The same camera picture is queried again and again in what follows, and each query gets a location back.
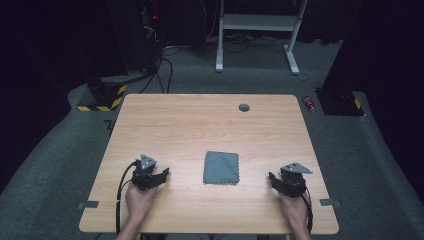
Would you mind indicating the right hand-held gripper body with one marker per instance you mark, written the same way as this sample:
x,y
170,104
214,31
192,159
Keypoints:
x,y
293,181

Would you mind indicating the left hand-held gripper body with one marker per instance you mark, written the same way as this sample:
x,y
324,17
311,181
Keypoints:
x,y
144,176

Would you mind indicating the grey cloth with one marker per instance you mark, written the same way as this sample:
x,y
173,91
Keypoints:
x,y
221,168

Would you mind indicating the person's left hand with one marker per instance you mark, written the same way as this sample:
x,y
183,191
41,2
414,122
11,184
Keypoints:
x,y
140,201

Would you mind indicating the person's right hand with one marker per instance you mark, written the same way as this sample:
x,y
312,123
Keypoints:
x,y
295,208

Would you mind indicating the grey tape piece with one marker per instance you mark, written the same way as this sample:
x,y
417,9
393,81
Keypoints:
x,y
330,202
88,204

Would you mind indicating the grey table grommet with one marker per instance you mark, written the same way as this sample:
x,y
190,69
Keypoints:
x,y
244,107

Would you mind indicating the red can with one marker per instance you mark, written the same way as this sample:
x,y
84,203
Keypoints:
x,y
309,103

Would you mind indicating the black yellow striped base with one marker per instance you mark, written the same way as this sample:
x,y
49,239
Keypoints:
x,y
106,96

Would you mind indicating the black base with yellow mark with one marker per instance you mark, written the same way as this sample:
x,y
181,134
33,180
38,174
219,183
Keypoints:
x,y
340,103

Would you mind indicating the black cabinet with red light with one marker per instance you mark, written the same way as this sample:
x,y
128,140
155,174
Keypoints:
x,y
140,36

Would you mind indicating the black column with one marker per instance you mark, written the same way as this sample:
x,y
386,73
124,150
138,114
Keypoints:
x,y
346,46

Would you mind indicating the white metal stand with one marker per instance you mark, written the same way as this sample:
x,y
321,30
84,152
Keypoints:
x,y
260,23

